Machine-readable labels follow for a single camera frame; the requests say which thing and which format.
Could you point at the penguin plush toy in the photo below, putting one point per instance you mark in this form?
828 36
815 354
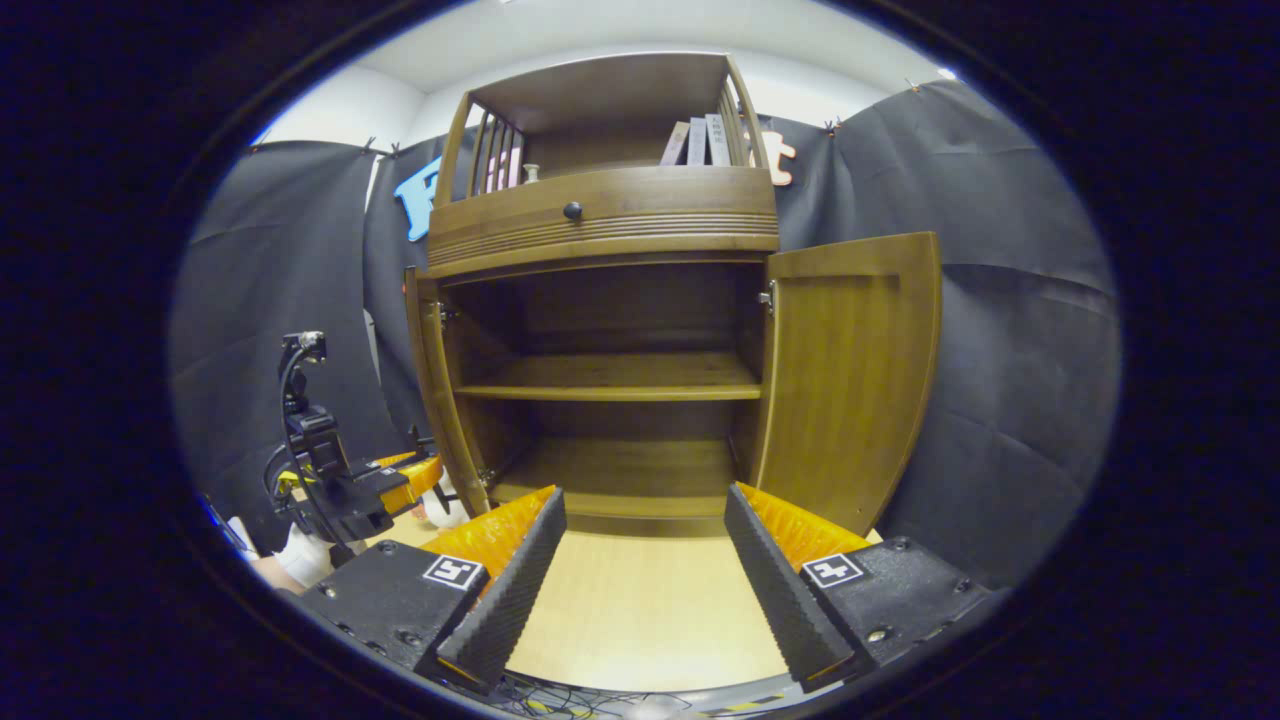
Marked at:
450 512

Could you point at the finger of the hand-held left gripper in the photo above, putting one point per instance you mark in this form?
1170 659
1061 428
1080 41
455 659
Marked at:
415 485
395 459

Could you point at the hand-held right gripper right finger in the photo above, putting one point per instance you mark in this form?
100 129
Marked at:
780 590

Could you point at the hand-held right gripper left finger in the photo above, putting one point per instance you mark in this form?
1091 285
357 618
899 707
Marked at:
510 590

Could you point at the person's blue white clothing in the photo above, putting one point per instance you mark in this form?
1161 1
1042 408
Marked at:
235 535

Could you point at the wooden inner shelf board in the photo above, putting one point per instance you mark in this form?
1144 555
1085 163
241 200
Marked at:
610 380

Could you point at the pale brown book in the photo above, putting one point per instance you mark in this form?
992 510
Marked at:
674 145

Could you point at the wooden cabinet door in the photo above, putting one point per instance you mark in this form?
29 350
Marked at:
850 380
440 400

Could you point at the brown wooden shoe cabinet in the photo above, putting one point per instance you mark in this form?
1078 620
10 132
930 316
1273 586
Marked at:
600 215

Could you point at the black backdrop cloth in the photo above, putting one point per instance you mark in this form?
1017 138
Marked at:
1000 350

